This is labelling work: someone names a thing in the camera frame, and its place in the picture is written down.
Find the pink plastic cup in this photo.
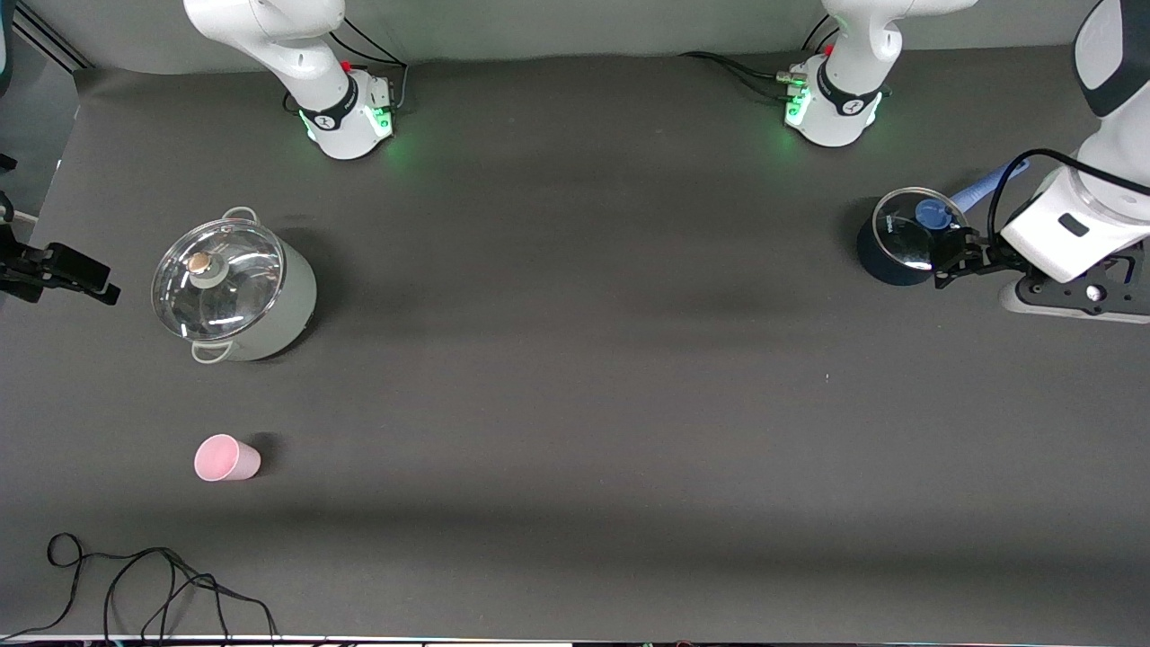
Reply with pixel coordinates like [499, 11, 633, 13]
[194, 434, 262, 483]

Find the glass lid with blue knob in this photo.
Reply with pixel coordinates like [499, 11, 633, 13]
[871, 187, 969, 272]

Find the dark blue saucepan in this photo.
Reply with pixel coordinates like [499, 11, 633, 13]
[855, 166, 1025, 287]

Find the glass lid with brass knob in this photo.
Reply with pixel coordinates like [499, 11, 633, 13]
[151, 218, 287, 342]

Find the pale green cooking pot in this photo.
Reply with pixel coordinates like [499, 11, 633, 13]
[151, 207, 318, 365]

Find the dark grey table mat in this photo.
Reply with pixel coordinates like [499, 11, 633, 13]
[0, 31, 1150, 643]

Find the aluminium frame rail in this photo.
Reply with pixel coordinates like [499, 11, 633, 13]
[0, 0, 93, 73]

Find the thin black loose cable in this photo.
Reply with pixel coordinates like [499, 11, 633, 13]
[0, 533, 279, 643]

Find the black left arm base cable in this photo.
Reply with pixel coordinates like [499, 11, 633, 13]
[678, 18, 841, 102]

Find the black arm base cable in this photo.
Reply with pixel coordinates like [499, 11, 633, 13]
[678, 18, 841, 102]
[286, 13, 410, 116]

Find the black right arm base cable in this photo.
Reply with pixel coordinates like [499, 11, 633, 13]
[286, 13, 410, 116]

